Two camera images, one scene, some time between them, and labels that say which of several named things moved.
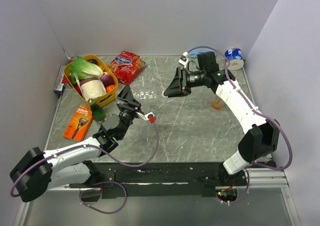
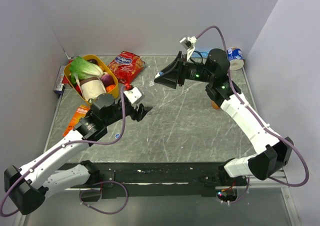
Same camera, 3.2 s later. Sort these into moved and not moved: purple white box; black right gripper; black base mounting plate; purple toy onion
Moved: black right gripper
Not moved: purple white box; black base mounting plate; purple toy onion
